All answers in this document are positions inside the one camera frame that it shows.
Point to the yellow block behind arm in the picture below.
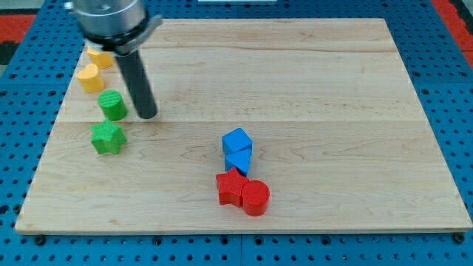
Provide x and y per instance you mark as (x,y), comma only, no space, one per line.
(102,60)

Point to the yellow heart block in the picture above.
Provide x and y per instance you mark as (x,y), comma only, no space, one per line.
(90,79)

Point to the green star block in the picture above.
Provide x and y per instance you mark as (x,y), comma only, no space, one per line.
(107,137)

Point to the green cylinder block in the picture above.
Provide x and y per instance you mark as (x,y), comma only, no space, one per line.
(112,105)

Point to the red cylinder block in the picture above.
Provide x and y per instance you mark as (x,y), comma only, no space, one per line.
(255,198)

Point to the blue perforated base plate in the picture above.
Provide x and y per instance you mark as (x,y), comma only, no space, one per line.
(37,77)

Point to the blue cube block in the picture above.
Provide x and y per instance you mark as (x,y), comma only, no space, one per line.
(236,140)

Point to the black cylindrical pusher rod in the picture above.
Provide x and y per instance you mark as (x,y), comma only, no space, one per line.
(136,80)

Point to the red star block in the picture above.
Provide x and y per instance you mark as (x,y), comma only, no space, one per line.
(229,186)

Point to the blue triangle block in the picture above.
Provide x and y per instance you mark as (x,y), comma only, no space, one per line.
(240,160)

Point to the light wooden board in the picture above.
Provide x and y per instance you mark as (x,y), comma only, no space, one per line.
(339,137)

